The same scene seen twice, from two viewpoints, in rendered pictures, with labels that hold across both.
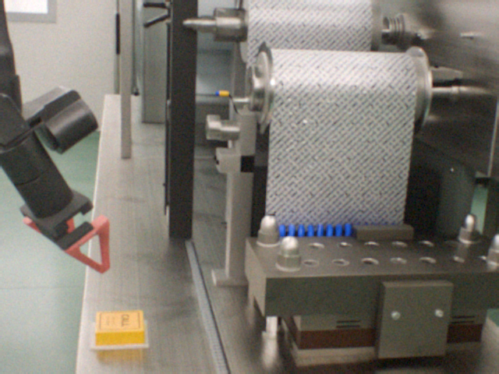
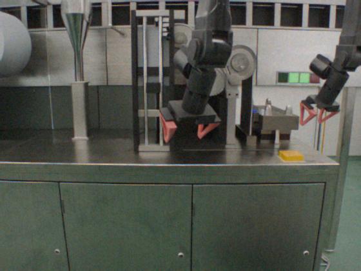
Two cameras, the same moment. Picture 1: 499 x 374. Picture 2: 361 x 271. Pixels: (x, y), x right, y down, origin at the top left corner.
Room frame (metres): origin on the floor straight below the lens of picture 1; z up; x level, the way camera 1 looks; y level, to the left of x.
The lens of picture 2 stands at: (1.17, 1.25, 1.21)
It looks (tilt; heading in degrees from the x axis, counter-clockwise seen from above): 11 degrees down; 281
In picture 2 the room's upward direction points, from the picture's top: straight up
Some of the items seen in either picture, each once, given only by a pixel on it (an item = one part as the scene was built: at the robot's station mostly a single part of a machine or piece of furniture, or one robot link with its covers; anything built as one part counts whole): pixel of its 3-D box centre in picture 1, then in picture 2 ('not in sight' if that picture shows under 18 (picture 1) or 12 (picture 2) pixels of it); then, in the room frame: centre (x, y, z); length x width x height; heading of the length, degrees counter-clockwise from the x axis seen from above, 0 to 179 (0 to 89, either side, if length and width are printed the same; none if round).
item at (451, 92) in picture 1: (433, 92); not in sight; (1.23, -0.30, 1.25); 0.07 x 0.04 x 0.04; 101
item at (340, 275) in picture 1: (383, 271); (267, 115); (1.03, -0.21, 1.00); 0.40 x 0.16 x 0.06; 101
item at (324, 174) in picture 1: (338, 179); (246, 93); (1.14, -0.14, 1.11); 0.23 x 0.01 x 0.18; 101
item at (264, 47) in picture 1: (263, 88); (239, 62); (1.17, -0.01, 1.25); 0.15 x 0.01 x 0.15; 11
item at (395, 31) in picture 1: (386, 30); not in sight; (1.47, -0.26, 1.33); 0.07 x 0.07 x 0.07; 11
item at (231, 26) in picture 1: (230, 25); (179, 40); (1.42, 0.05, 1.33); 0.06 x 0.06 x 0.06; 11
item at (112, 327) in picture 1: (119, 327); (291, 155); (0.97, 0.18, 0.91); 0.07 x 0.07 x 0.02; 11
